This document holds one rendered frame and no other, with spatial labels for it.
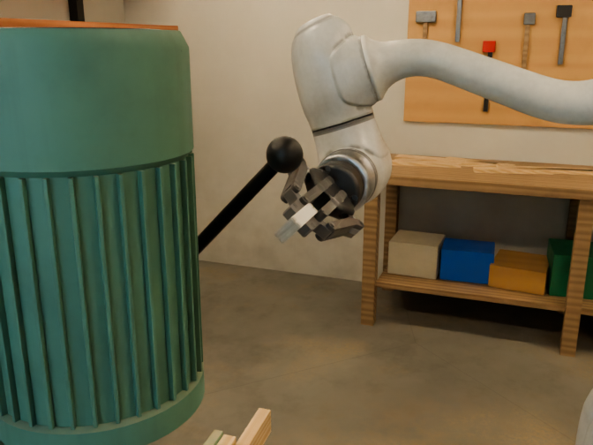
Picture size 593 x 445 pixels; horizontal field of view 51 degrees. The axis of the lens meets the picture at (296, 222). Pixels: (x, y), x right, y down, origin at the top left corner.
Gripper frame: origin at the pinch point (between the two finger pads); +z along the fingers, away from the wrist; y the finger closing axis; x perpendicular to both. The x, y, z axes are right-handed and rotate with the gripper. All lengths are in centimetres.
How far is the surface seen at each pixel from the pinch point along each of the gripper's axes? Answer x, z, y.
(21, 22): -102, -166, 144
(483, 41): 23, -303, 7
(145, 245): 2.3, 28.0, 5.7
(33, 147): 4.2, 32.4, 14.3
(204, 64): -108, -316, 121
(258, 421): -32.8, -13.0, -18.0
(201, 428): -150, -133, -32
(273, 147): 8.3, 11.4, 6.2
